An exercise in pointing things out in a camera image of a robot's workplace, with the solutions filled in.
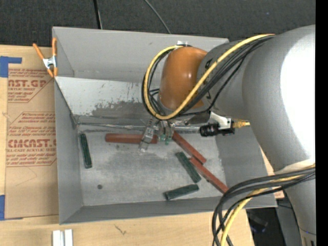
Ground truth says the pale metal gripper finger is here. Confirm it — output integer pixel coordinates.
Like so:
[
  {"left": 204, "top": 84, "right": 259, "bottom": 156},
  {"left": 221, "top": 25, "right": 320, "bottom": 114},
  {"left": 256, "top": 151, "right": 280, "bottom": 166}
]
[
  {"left": 138, "top": 134, "right": 148, "bottom": 153},
  {"left": 142, "top": 127, "right": 155, "bottom": 151}
]

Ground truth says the red-brown flat block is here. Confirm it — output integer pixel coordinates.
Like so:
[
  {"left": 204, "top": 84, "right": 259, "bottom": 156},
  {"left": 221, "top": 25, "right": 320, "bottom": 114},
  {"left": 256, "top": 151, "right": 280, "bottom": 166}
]
[
  {"left": 189, "top": 157, "right": 229, "bottom": 194},
  {"left": 171, "top": 131, "right": 208, "bottom": 165},
  {"left": 105, "top": 133, "right": 159, "bottom": 145}
]

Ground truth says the grey metal bin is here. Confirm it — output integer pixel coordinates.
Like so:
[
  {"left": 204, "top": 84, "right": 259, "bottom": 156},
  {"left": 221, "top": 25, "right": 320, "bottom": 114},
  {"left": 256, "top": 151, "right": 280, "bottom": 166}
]
[{"left": 52, "top": 26, "right": 279, "bottom": 226}]

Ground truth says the dark green flat block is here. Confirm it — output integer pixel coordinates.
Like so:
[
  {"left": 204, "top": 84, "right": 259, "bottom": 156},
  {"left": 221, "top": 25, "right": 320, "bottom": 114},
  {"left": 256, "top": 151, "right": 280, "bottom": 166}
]
[
  {"left": 79, "top": 133, "right": 93, "bottom": 170},
  {"left": 163, "top": 183, "right": 200, "bottom": 201},
  {"left": 175, "top": 151, "right": 202, "bottom": 184}
]

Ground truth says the brown cardboard board, red print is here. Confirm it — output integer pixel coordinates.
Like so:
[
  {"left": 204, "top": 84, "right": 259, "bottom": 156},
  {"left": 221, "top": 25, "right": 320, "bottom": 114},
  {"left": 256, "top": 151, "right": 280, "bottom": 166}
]
[{"left": 0, "top": 44, "right": 60, "bottom": 221}]

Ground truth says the black cylinder on white bracket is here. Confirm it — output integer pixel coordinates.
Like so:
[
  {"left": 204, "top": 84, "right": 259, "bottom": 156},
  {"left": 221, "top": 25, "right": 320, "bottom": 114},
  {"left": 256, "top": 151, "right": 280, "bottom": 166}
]
[{"left": 183, "top": 111, "right": 251, "bottom": 138}]

